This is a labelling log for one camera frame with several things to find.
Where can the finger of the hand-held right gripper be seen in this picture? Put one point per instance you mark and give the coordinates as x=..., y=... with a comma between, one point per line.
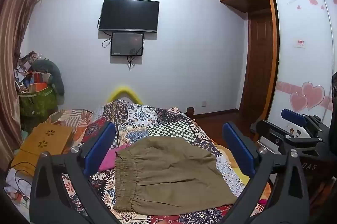
x=292, y=116
x=271, y=132

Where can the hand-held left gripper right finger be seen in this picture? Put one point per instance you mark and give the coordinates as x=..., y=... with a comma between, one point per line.
x=238, y=150

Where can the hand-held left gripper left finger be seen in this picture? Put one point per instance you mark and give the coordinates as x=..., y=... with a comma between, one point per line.
x=103, y=146

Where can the olive green pants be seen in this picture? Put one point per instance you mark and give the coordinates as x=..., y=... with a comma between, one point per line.
x=168, y=174

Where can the pink cloth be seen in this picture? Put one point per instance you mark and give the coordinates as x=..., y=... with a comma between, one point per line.
x=112, y=158

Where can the orange striped cloth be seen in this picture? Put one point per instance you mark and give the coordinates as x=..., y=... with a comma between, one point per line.
x=71, y=121

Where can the yellow curved headboard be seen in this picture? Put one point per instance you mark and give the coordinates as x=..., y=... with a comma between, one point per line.
x=123, y=93

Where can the white heart-print sliding door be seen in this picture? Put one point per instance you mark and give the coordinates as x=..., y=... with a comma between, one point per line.
x=305, y=55

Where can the orange wooden lap desk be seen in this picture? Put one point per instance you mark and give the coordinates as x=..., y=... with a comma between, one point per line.
x=39, y=146

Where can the patchwork printed blanket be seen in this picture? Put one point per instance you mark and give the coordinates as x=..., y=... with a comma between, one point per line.
x=168, y=124

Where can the pile of papers and boxes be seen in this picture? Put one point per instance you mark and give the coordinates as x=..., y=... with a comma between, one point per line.
x=29, y=71

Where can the brown striped curtain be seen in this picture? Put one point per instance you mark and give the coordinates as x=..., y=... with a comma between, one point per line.
x=13, y=42

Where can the wall socket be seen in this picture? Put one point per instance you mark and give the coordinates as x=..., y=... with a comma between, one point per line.
x=203, y=103

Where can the wooden bed post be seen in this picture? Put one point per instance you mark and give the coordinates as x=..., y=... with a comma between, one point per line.
x=190, y=111

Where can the small black wall monitor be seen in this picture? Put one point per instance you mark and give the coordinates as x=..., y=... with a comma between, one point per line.
x=127, y=44

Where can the black wall television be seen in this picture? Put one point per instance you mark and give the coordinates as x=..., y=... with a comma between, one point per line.
x=129, y=15

